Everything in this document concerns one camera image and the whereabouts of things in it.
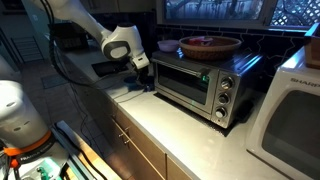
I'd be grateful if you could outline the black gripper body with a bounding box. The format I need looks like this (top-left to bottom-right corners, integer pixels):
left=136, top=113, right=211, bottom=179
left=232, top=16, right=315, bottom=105
left=134, top=66, right=154, bottom=92

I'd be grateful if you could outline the blue purple plastic bowl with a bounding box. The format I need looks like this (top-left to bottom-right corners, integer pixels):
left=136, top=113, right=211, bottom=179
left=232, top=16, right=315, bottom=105
left=123, top=76, right=143, bottom=91

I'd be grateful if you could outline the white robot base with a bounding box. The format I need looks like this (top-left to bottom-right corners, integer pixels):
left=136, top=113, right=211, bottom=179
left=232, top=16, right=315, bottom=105
left=0, top=54, right=73, bottom=180

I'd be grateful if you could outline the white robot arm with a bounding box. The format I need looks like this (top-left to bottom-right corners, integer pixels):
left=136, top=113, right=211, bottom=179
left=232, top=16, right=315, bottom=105
left=22, top=0, right=150, bottom=87

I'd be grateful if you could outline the small pink bowl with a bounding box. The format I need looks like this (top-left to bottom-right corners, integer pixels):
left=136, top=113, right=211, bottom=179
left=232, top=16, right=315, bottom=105
left=157, top=40, right=179, bottom=52

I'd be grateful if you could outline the white Sharp microwave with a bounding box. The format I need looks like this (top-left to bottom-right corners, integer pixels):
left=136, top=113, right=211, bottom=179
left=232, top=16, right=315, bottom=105
left=246, top=49, right=320, bottom=180

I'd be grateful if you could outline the wooden box on microwave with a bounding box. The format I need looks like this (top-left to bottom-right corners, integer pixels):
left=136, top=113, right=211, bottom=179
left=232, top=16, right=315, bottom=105
left=304, top=23, right=320, bottom=69

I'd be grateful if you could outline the black stovetop panel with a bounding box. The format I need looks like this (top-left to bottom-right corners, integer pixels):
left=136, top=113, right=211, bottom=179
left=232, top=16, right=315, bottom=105
left=92, top=61, right=127, bottom=77

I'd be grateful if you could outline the red item in basket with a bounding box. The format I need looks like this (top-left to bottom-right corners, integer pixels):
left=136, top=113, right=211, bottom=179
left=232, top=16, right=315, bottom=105
left=188, top=36, right=213, bottom=46

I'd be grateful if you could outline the woven wicker basket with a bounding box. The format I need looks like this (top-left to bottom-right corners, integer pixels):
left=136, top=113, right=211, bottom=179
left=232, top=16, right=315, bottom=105
left=179, top=36, right=242, bottom=60

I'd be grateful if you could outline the silver toaster oven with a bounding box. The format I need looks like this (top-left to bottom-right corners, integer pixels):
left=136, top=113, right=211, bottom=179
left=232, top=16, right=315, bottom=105
left=151, top=50, right=264, bottom=128

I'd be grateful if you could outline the silver cabinet bar handle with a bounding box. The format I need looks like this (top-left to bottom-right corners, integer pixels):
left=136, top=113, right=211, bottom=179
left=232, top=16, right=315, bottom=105
left=112, top=119, right=130, bottom=146

